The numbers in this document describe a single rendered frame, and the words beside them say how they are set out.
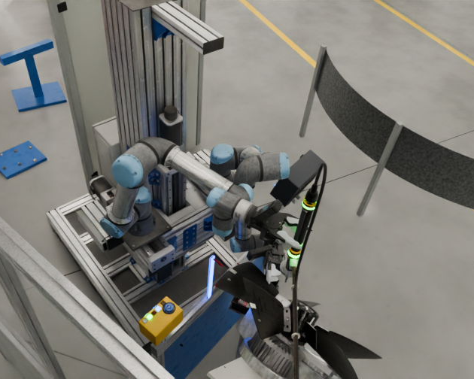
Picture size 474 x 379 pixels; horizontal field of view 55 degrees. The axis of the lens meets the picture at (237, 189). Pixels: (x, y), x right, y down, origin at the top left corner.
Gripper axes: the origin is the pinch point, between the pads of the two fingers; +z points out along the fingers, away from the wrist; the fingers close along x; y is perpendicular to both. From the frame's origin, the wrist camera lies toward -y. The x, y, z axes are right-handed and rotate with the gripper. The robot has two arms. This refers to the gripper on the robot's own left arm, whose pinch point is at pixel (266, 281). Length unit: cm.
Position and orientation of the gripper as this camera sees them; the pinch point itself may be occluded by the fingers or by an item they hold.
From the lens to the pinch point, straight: 193.1
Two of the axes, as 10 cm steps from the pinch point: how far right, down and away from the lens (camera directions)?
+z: -0.4, 7.2, -6.9
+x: -1.9, 6.7, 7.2
